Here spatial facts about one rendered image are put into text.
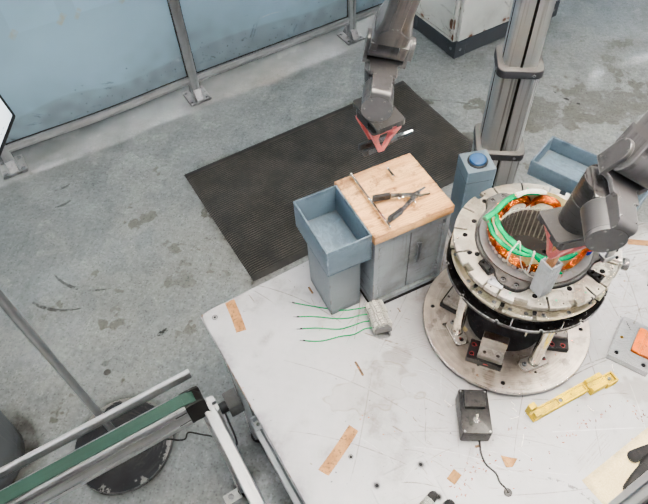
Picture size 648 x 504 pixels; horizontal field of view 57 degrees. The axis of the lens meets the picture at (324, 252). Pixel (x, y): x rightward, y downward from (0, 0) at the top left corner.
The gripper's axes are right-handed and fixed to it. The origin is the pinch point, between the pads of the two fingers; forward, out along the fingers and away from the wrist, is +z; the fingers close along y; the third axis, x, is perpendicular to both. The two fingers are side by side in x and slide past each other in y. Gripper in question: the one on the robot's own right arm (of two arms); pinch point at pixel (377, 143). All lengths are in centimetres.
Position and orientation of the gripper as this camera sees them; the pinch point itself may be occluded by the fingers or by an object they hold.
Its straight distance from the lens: 128.6
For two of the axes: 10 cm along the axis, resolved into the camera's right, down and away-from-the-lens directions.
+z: 0.5, 6.0, 8.0
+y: 4.5, 7.0, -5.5
